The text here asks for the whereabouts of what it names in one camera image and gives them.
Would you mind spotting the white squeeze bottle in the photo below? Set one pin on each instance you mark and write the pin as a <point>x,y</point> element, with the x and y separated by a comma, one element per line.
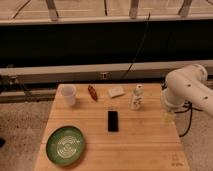
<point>137,97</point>

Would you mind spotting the translucent plastic cup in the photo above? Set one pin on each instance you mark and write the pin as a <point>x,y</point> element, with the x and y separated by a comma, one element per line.
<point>69,94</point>

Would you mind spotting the red-brown sausage toy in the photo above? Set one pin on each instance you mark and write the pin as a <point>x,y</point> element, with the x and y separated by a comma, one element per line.
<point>92,93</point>

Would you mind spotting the black rectangular eraser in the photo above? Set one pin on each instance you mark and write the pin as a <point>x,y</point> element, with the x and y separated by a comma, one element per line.
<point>113,121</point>

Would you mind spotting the white arm end tool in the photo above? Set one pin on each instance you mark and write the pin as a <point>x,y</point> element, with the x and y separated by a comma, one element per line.
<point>168,116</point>

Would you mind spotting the green patterned plate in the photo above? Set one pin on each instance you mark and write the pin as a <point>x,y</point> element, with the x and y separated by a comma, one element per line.
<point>65,145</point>

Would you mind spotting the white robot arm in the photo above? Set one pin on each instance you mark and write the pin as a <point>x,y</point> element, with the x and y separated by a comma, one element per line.
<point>186,84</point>

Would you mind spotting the white wall outlet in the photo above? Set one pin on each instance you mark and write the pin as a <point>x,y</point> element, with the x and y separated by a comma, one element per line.
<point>104,75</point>

